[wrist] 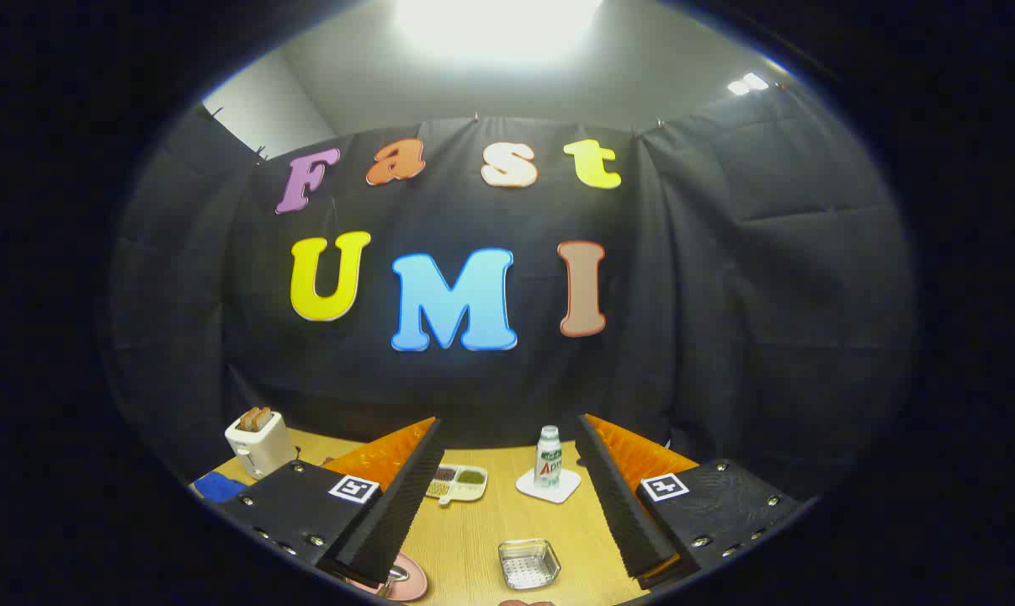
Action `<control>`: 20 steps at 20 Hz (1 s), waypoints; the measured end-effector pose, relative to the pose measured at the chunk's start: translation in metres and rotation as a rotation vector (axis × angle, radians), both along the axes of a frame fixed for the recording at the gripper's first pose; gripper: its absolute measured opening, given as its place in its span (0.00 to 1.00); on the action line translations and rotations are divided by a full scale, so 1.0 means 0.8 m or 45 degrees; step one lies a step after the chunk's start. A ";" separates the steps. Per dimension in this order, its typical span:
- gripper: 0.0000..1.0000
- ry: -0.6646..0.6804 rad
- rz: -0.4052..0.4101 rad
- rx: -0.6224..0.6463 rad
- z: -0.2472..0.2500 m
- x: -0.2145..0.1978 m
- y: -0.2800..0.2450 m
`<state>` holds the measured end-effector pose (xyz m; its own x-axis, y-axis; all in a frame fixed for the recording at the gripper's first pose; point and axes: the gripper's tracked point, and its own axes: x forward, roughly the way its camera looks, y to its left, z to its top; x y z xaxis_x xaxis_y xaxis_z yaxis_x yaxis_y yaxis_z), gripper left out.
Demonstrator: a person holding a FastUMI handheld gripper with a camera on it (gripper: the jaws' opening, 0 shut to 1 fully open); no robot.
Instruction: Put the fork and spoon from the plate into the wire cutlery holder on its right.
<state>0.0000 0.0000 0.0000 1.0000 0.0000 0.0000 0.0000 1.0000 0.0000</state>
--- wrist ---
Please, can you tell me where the pink round plate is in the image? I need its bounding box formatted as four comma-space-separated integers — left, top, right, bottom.
346, 551, 429, 603

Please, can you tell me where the large ceiling light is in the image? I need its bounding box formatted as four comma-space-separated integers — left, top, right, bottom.
394, 0, 603, 64

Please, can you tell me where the white square coaster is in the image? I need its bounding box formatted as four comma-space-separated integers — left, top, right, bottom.
516, 468, 582, 505

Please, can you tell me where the blue folded cloth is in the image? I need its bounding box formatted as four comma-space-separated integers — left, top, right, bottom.
192, 471, 250, 504

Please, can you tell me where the metal wire basket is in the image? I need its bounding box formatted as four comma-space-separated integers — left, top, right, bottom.
498, 539, 561, 590

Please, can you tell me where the white toaster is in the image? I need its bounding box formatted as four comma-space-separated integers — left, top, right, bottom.
225, 410, 298, 481

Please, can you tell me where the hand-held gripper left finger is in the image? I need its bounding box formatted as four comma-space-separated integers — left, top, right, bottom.
220, 417, 445, 587

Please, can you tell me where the white green-labelled drink bottle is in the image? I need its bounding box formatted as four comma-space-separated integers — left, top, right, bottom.
534, 425, 564, 489

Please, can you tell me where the white divided dish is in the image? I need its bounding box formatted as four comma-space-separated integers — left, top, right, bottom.
423, 463, 489, 506

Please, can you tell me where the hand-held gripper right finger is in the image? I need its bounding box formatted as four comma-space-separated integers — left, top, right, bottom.
575, 412, 801, 590

